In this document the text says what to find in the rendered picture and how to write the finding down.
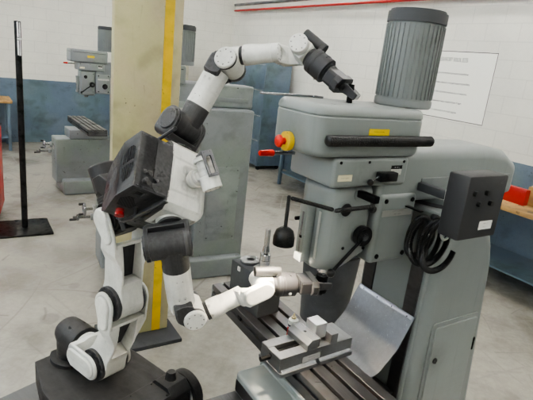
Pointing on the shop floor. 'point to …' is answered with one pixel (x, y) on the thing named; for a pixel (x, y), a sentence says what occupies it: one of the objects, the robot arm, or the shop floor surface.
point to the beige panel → (145, 114)
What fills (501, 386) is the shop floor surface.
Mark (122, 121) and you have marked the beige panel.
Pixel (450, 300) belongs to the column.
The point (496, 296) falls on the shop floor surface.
